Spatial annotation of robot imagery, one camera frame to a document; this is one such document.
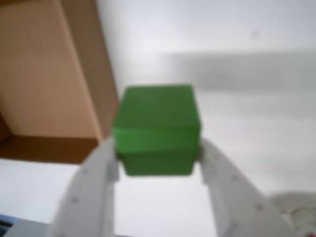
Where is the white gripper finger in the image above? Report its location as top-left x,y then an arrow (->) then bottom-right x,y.
195,138 -> 297,237
46,137 -> 120,237

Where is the green cube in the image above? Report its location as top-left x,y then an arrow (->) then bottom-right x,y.
111,83 -> 203,177

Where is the brown cardboard box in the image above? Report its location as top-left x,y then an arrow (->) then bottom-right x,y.
0,0 -> 119,164

